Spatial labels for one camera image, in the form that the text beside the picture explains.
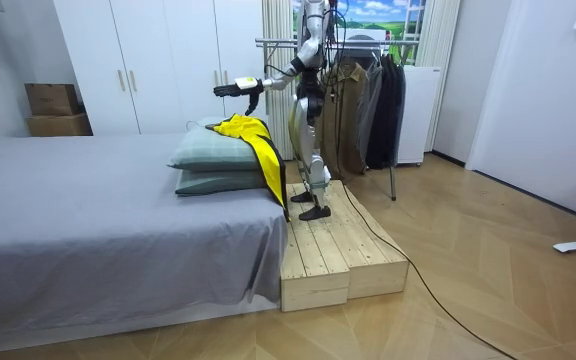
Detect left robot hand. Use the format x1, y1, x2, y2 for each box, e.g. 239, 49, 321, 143
212, 76, 266, 117

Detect yellow and black garment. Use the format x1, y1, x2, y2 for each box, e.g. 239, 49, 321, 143
205, 113, 291, 223

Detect green checked pillow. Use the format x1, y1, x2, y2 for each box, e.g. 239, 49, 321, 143
174, 169, 269, 197
167, 117, 265, 173

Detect white wardrobe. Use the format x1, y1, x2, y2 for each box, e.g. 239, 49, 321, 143
52, 0, 269, 137

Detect robot legs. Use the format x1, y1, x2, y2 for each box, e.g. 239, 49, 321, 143
287, 94, 333, 223

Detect robot body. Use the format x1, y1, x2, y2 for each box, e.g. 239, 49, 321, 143
295, 0, 340, 126

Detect brown hanging shirt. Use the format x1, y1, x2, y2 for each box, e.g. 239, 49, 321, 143
316, 60, 370, 182

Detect grey hanging garment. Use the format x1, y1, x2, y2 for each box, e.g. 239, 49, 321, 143
356, 61, 385, 162

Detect metal clothes rack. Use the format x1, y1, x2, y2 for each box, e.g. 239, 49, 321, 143
254, 36, 422, 202

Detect landscape window poster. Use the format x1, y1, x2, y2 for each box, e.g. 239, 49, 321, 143
291, 0, 427, 65

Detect black hanging garment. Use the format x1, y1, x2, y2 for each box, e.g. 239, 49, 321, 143
365, 53, 408, 171

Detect brown cardboard box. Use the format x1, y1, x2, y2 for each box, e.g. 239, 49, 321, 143
25, 113, 94, 138
24, 82, 81, 117

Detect wooden pallet platform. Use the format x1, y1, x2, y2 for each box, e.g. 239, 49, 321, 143
280, 182, 352, 313
327, 179, 410, 300

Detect white cabinet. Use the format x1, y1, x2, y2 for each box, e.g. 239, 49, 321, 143
396, 65, 442, 167

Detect grey bed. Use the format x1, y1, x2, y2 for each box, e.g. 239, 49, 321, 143
0, 132, 289, 357

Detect cable bundle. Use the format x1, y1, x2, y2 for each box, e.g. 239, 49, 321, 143
324, 0, 352, 31

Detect black floor cable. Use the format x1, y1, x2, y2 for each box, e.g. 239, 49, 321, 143
336, 149, 519, 360

